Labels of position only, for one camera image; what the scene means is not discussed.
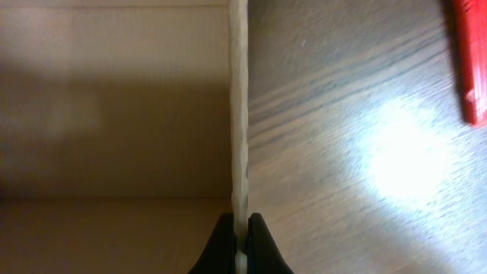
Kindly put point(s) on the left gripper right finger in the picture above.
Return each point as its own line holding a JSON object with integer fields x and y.
{"x": 263, "y": 255}

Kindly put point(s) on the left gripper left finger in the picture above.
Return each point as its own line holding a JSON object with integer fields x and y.
{"x": 218, "y": 256}

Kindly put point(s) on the brown cardboard box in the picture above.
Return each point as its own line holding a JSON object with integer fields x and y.
{"x": 123, "y": 133}

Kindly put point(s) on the orange utility knife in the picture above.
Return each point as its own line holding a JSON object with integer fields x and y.
{"x": 471, "y": 33}

